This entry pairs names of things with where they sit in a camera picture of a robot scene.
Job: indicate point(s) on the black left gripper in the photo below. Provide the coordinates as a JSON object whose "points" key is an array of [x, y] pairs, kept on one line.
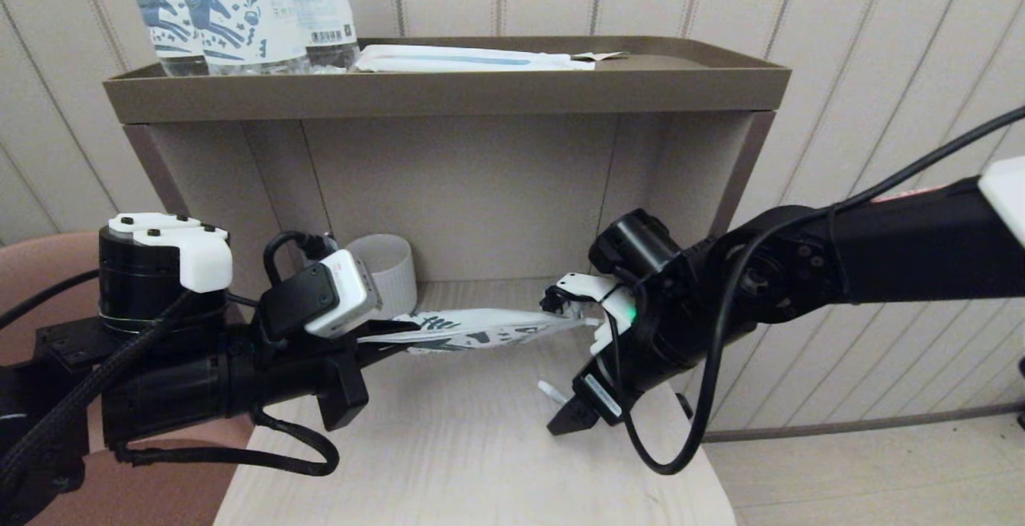
{"points": [[288, 374]]}

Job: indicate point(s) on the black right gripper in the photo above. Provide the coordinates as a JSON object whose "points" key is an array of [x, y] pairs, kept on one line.
{"points": [[641, 366]]}

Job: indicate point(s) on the white horse-print zipper pouch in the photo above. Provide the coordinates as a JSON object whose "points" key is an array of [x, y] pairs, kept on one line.
{"points": [[480, 330]]}

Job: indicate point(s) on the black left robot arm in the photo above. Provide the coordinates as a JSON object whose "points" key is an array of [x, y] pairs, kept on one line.
{"points": [[144, 398]]}

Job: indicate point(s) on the white ribbed mug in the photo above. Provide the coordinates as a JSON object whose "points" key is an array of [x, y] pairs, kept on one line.
{"points": [[392, 270]]}

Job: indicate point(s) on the brown desk shelf unit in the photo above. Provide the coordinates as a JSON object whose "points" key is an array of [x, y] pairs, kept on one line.
{"points": [[448, 94]]}

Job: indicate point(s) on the white packet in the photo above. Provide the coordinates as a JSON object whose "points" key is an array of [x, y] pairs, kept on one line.
{"points": [[464, 59]]}

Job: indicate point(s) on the barcode label water bottle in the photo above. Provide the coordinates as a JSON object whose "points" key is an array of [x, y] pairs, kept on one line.
{"points": [[324, 6]]}

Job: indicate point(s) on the horse label water bottle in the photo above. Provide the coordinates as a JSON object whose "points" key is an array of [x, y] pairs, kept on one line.
{"points": [[240, 18], [168, 14]]}

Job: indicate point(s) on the pink upholstered chair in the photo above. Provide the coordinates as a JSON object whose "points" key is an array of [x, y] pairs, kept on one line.
{"points": [[40, 270]]}

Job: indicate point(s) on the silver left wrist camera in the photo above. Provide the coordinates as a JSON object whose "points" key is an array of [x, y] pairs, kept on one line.
{"points": [[344, 302]]}

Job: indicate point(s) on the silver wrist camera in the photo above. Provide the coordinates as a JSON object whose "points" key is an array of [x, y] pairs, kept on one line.
{"points": [[344, 302], [560, 299]]}

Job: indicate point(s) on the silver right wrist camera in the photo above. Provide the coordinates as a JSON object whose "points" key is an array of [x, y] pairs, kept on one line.
{"points": [[560, 299]]}

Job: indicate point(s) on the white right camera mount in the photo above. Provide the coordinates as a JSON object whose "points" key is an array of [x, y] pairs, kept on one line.
{"points": [[592, 286]]}

